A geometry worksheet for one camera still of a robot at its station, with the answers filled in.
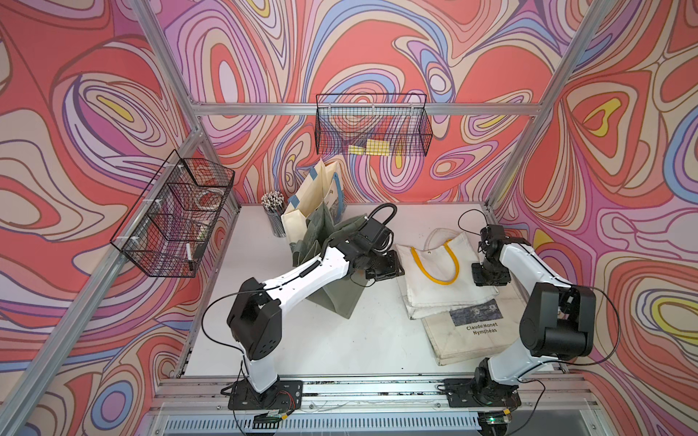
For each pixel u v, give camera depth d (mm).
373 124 964
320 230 819
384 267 705
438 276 923
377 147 822
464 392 733
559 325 459
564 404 752
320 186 1010
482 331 825
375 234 628
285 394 730
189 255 719
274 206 959
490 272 751
